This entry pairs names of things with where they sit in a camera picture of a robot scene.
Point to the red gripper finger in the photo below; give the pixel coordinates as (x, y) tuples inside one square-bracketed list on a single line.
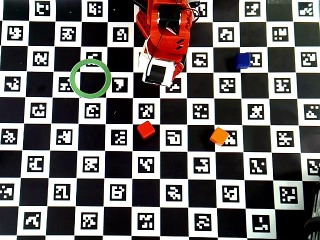
[(178, 71)]

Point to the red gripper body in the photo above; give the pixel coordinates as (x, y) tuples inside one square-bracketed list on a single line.
[(158, 72)]

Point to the blue cube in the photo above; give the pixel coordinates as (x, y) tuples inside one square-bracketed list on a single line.
[(242, 61)]

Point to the red cube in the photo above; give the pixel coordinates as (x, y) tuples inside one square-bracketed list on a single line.
[(145, 130)]

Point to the orange cube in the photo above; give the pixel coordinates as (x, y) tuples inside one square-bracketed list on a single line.
[(219, 136)]

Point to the red robot base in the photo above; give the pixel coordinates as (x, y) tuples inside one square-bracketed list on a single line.
[(143, 22)]

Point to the black white marker board mat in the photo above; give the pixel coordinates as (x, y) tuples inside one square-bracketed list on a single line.
[(160, 175)]

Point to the black stand with white lettering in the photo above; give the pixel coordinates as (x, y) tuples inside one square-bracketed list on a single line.
[(313, 212)]

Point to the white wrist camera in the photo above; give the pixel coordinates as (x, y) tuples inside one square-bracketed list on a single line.
[(168, 75)]

